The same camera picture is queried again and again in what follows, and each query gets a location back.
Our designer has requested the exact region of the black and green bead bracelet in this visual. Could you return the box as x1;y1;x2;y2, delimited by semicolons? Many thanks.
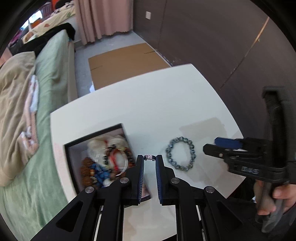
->
101;144;156;180

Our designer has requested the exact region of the silver bangle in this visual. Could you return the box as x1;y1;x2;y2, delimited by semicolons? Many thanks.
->
96;147;129;178

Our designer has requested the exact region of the grey blue bead bracelet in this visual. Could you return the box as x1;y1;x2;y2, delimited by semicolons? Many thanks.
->
165;136;196;171

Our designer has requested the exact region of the white translucent pouch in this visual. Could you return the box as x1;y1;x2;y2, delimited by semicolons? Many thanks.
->
87;135;129;166

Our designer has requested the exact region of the brown wooden bead bracelet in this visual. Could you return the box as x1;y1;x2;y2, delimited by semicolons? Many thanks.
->
79;148;136;186

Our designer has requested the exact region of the black jewelry box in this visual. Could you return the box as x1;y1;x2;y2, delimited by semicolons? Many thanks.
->
64;123;137;195

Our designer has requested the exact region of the person's right hand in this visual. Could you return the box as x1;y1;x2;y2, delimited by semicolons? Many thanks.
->
253;180;295;215

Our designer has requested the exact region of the white bedside table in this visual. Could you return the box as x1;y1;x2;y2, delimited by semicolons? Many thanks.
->
49;63;247;241

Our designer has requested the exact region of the flat cardboard sheet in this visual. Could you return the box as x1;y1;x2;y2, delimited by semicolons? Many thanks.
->
88;43;170;90

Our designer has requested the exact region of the pink curtain right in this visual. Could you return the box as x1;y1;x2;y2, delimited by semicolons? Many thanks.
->
74;0;133;45

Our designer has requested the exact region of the beige duvet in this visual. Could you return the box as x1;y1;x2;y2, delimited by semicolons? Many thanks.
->
1;52;39;187

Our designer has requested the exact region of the black garment on bed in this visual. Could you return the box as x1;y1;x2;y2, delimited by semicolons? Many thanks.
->
9;23;76;57

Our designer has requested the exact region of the patterned floral bedding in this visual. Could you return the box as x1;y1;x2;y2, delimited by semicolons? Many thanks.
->
22;1;75;44

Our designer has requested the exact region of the wall socket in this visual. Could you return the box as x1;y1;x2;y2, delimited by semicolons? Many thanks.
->
145;11;151;20

